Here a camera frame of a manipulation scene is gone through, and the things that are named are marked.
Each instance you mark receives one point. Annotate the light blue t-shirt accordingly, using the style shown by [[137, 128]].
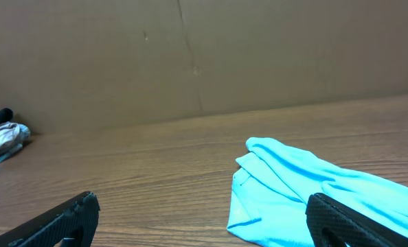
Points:
[[270, 192]]

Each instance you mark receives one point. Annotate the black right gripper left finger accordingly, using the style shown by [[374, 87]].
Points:
[[72, 223]]

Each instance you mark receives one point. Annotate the grey folded garment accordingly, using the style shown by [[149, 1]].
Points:
[[7, 154]]

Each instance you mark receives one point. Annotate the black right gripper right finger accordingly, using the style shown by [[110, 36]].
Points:
[[333, 224]]

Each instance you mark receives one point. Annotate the beige folded garment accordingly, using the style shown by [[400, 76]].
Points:
[[12, 134]]

